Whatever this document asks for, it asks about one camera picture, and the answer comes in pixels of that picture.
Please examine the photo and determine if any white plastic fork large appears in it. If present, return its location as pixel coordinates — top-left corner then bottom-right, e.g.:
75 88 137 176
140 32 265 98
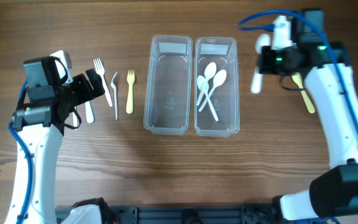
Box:
93 58 112 107

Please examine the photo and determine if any white plastic spoon slim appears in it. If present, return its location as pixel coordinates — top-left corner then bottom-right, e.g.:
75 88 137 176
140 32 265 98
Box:
196 62 217 106

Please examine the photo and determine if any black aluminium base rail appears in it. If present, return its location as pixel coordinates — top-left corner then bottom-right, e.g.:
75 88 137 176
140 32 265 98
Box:
54 202 291 224

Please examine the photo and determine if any white plastic spoon thick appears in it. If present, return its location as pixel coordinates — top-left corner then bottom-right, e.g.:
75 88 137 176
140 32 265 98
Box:
250 34 270 94

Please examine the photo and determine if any clear plastic container left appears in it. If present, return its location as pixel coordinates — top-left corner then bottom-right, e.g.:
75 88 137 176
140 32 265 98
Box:
144 35 193 135

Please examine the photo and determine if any white plastic fork curved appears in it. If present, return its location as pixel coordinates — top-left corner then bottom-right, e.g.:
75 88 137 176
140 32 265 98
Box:
111 72 118 120

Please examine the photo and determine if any clear plastic container right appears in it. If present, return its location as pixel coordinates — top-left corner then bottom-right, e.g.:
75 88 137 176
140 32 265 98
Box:
194 37 240 137

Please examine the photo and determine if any white fork under gripper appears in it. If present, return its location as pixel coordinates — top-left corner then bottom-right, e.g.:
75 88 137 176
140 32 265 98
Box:
72 112 78 127

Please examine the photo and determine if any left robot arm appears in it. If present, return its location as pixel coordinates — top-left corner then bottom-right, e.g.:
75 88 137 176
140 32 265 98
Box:
5 56 104 223

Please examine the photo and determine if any white fork thick handle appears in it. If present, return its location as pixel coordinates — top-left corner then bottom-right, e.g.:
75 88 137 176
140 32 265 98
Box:
85 101 94 124

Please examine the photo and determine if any yellow plastic fork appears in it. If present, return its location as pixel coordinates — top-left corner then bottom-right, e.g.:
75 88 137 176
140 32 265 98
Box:
126 70 135 114

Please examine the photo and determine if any clear plastic container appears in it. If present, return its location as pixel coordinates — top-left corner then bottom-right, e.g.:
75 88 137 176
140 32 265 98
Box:
144 35 193 135
194 37 240 137

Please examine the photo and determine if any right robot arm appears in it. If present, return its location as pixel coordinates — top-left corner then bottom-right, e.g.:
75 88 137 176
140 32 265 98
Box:
251 9 358 222

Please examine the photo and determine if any yellow plastic spoon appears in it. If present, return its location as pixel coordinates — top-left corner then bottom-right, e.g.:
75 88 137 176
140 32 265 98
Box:
291 73 315 114

